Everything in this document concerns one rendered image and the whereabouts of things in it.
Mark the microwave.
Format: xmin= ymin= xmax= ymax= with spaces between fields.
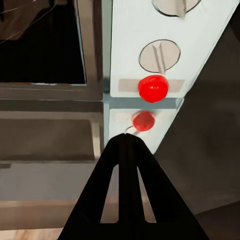
xmin=0 ymin=0 xmax=240 ymax=103

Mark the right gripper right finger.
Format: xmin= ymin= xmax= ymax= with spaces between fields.
xmin=125 ymin=133 xmax=210 ymax=240

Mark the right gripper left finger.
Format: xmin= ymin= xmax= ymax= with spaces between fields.
xmin=58 ymin=133 xmax=133 ymax=240

